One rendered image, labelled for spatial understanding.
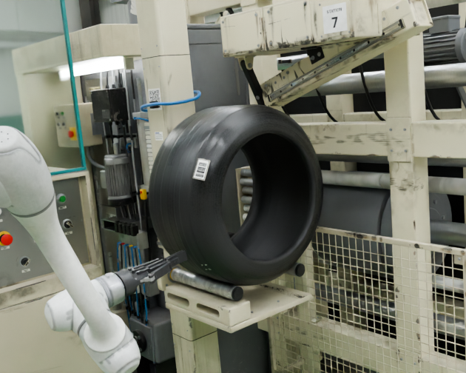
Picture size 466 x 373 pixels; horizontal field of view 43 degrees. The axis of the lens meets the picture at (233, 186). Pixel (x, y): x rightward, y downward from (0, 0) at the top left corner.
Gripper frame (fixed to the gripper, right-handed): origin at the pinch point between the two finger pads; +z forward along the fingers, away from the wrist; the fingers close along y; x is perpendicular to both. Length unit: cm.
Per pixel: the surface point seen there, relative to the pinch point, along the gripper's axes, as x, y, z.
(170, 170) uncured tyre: -25.6, 2.2, 6.4
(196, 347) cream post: 47, 28, 17
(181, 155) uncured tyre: -29.5, -1.0, 9.2
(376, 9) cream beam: -60, -34, 66
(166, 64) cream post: -56, 28, 30
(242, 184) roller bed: -2, 37, 62
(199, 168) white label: -26.2, -9.8, 8.3
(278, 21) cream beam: -62, -4, 56
